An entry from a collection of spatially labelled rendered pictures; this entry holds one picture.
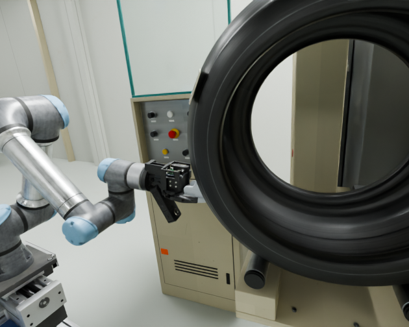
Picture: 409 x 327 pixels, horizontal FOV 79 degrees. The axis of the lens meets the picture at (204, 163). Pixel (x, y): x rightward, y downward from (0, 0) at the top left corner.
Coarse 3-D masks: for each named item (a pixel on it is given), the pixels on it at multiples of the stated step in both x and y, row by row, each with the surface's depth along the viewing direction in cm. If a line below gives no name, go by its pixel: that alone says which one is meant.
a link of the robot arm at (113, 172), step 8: (104, 160) 72; (112, 160) 72; (120, 160) 72; (104, 168) 71; (112, 168) 70; (120, 168) 69; (128, 168) 68; (104, 176) 71; (112, 176) 70; (120, 176) 69; (112, 184) 70; (120, 184) 70
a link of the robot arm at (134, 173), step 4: (132, 164) 69; (136, 164) 69; (140, 164) 69; (144, 164) 69; (132, 168) 68; (136, 168) 68; (140, 168) 68; (144, 168) 68; (128, 172) 68; (132, 172) 67; (136, 172) 67; (140, 172) 67; (128, 176) 68; (132, 176) 67; (136, 176) 67; (140, 176) 67; (128, 180) 68; (132, 180) 67; (136, 180) 67; (140, 180) 67; (128, 184) 69; (132, 184) 68; (136, 184) 67; (140, 184) 68; (132, 188) 70; (136, 188) 68; (140, 188) 68
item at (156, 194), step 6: (156, 186) 67; (156, 192) 67; (156, 198) 68; (162, 198) 67; (162, 204) 68; (168, 204) 68; (174, 204) 71; (162, 210) 68; (168, 210) 68; (174, 210) 69; (168, 216) 68; (174, 216) 69; (168, 222) 69
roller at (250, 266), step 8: (256, 256) 56; (248, 264) 56; (256, 264) 54; (264, 264) 55; (248, 272) 53; (256, 272) 52; (264, 272) 53; (248, 280) 53; (256, 280) 52; (264, 280) 52; (256, 288) 53
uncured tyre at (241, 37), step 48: (288, 0) 36; (336, 0) 33; (384, 0) 31; (240, 48) 40; (288, 48) 61; (384, 48) 57; (240, 96) 69; (192, 144) 50; (240, 144) 73; (240, 192) 69; (288, 192) 72; (384, 192) 63; (240, 240) 52; (288, 240) 61; (336, 240) 61; (384, 240) 56
